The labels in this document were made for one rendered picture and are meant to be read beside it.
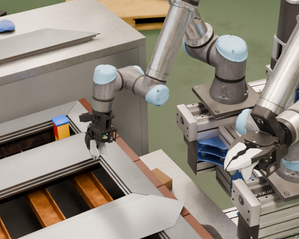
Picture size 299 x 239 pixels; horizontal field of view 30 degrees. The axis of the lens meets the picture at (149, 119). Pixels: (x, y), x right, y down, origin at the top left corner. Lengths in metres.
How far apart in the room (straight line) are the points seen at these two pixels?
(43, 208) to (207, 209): 0.64
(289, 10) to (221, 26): 3.45
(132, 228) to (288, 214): 0.52
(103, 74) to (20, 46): 0.82
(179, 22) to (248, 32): 3.38
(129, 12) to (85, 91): 2.66
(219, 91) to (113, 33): 0.74
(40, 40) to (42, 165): 0.67
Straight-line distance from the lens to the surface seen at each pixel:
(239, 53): 2.11
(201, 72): 4.51
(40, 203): 2.33
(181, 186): 2.35
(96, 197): 2.31
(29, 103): 2.56
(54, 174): 2.20
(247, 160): 1.22
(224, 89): 2.18
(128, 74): 1.95
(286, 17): 1.87
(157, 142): 3.73
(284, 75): 1.53
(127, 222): 1.96
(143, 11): 5.24
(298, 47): 1.54
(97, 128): 1.97
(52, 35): 2.70
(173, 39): 1.85
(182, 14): 1.85
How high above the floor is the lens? 2.22
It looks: 34 degrees down
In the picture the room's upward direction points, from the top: 2 degrees counter-clockwise
